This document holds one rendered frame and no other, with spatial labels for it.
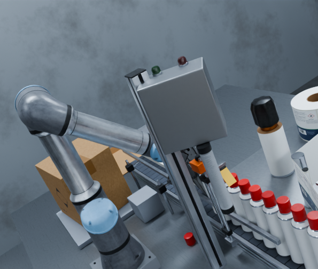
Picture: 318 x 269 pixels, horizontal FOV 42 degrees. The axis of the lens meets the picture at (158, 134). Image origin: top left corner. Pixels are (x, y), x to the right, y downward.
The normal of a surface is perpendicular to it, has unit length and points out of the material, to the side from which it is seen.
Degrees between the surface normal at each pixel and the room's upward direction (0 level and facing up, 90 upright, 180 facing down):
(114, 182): 90
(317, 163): 90
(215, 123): 90
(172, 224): 0
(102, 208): 8
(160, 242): 0
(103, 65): 90
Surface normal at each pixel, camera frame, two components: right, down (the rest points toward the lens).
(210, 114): -0.08, 0.44
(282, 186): -0.37, -0.85
